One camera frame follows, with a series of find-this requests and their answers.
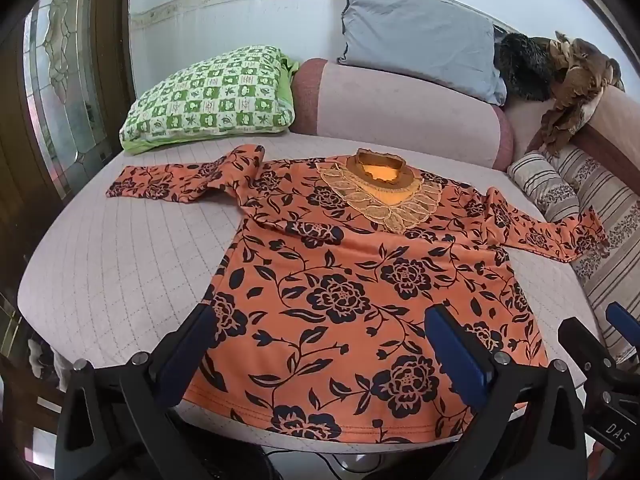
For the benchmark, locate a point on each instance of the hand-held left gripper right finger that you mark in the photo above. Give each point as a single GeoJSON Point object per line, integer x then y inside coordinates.
{"type": "Point", "coordinates": [457, 355]}

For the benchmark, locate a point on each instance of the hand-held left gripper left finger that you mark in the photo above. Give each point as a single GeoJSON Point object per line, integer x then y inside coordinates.
{"type": "Point", "coordinates": [187, 355]}

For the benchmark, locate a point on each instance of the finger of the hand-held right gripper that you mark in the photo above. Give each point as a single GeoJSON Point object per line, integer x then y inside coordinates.
{"type": "Point", "coordinates": [622, 322]}
{"type": "Point", "coordinates": [582, 345]}

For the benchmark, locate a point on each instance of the orange black floral shirt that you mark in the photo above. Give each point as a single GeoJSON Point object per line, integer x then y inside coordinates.
{"type": "Point", "coordinates": [350, 260]}

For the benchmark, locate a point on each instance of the beige striped floral blanket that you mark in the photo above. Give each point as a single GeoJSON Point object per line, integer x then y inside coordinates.
{"type": "Point", "coordinates": [600, 195]}

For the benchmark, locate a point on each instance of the brown ruffled cloth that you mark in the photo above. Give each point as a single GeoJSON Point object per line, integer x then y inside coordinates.
{"type": "Point", "coordinates": [575, 85]}

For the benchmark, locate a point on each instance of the pink maroon bolster cushion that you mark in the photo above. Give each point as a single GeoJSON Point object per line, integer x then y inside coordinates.
{"type": "Point", "coordinates": [395, 115]}

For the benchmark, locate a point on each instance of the green white patterned pillow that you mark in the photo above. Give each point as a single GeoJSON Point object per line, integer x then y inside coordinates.
{"type": "Point", "coordinates": [210, 95]}

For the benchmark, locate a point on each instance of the black furry garment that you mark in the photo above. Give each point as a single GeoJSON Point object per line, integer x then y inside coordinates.
{"type": "Point", "coordinates": [525, 65]}

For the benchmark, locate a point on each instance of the wooden door with patterned glass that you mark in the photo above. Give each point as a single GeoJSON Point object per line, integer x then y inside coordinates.
{"type": "Point", "coordinates": [65, 85]}

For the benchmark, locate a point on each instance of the grey pillow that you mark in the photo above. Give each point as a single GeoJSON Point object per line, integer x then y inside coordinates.
{"type": "Point", "coordinates": [415, 35]}

